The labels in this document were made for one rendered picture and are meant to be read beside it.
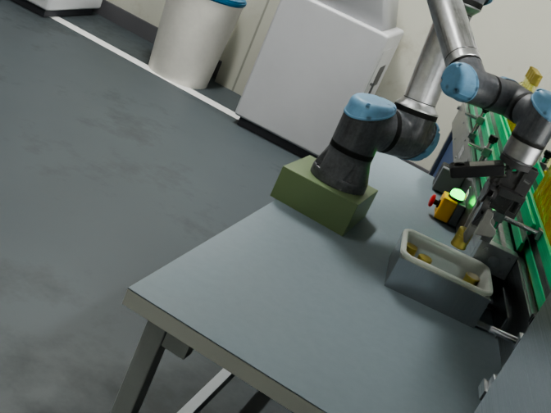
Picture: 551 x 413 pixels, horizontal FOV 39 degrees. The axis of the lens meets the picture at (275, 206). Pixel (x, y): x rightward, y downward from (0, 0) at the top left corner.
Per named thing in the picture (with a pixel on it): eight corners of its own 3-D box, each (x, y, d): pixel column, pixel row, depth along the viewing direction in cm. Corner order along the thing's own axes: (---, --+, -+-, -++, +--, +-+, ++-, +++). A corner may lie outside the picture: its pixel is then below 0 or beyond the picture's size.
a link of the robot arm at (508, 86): (481, 65, 170) (512, 84, 162) (516, 79, 176) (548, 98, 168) (464, 97, 173) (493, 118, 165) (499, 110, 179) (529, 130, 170)
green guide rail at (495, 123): (520, 251, 190) (536, 224, 187) (516, 250, 190) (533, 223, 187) (485, 108, 352) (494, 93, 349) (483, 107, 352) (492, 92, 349)
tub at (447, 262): (475, 327, 173) (494, 296, 170) (384, 283, 175) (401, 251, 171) (472, 294, 190) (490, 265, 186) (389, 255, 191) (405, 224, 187)
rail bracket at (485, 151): (478, 177, 241) (499, 139, 236) (456, 167, 242) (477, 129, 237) (477, 174, 245) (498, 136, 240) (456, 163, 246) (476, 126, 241)
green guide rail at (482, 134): (492, 239, 190) (508, 211, 187) (489, 237, 190) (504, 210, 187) (471, 102, 352) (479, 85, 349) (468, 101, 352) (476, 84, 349)
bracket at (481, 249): (504, 282, 188) (519, 258, 186) (468, 265, 189) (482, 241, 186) (503, 275, 191) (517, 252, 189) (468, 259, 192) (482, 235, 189)
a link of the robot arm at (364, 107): (323, 131, 197) (345, 82, 193) (365, 142, 204) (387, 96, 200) (344, 151, 188) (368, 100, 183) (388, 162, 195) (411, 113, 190)
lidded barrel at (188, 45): (225, 88, 543) (259, 3, 520) (191, 96, 497) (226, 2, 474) (166, 56, 555) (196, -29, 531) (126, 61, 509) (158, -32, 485)
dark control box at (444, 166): (453, 200, 255) (466, 178, 251) (431, 189, 255) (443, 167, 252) (453, 192, 262) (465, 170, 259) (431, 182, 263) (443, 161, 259)
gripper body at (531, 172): (512, 222, 168) (540, 174, 163) (475, 205, 168) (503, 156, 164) (510, 211, 175) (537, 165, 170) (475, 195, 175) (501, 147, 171)
